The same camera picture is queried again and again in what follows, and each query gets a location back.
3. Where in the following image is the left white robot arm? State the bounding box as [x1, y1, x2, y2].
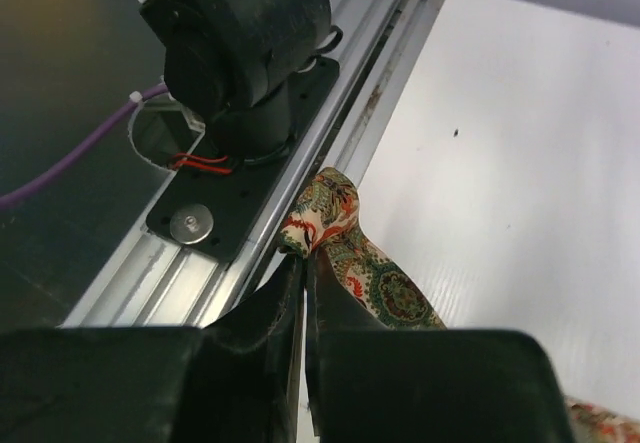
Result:
[137, 0, 341, 165]

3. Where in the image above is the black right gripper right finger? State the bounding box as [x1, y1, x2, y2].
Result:
[306, 251, 574, 442]

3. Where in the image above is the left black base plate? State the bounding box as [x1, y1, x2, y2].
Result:
[146, 56, 340, 263]

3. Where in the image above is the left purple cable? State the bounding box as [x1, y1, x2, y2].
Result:
[0, 80, 174, 210]

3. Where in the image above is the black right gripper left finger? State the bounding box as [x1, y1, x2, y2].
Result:
[1, 256, 304, 442]

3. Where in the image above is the aluminium rail frame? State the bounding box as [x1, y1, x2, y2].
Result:
[65, 0, 435, 327]

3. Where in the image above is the paisley patterned tie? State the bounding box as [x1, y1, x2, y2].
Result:
[279, 168, 639, 442]

